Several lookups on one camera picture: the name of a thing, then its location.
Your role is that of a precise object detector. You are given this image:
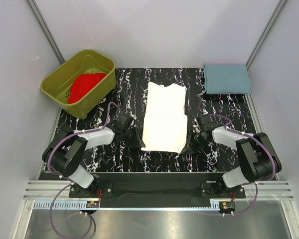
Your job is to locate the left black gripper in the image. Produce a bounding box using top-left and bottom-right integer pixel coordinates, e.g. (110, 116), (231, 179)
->
(123, 125), (145, 149)

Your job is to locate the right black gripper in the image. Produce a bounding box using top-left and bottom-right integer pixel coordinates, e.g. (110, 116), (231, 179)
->
(181, 129), (209, 155)

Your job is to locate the white printed t shirt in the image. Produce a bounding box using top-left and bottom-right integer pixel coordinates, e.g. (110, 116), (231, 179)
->
(141, 82), (187, 154)

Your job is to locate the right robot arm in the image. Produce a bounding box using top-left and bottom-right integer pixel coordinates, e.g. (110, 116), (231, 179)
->
(181, 115), (282, 198)

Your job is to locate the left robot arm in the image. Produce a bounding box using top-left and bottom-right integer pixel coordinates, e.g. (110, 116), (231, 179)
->
(42, 115), (146, 197)

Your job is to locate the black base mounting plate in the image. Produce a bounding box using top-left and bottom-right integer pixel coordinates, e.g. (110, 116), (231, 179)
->
(69, 172), (246, 199)

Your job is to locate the black marble pattern mat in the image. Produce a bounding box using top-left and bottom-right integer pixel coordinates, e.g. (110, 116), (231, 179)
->
(53, 68), (256, 172)

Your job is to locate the red t shirt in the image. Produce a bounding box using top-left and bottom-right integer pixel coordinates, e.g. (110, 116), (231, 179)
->
(68, 73), (107, 104)

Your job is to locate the folded blue t shirt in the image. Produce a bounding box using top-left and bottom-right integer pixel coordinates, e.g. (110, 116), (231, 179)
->
(204, 64), (251, 95)

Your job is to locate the olive green plastic basket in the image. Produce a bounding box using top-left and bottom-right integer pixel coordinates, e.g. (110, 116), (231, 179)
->
(40, 49), (116, 119)

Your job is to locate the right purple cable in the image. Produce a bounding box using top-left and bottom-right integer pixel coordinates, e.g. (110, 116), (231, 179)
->
(196, 114), (276, 216)

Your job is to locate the purple cable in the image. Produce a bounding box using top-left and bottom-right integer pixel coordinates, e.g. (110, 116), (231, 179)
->
(47, 101), (123, 237)
(196, 114), (276, 216)

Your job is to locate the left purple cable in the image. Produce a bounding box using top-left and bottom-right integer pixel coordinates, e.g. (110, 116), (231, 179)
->
(47, 101), (123, 237)

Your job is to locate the slotted grey cable duct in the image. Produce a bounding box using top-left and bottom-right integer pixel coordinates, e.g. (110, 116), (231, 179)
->
(33, 200), (221, 210)

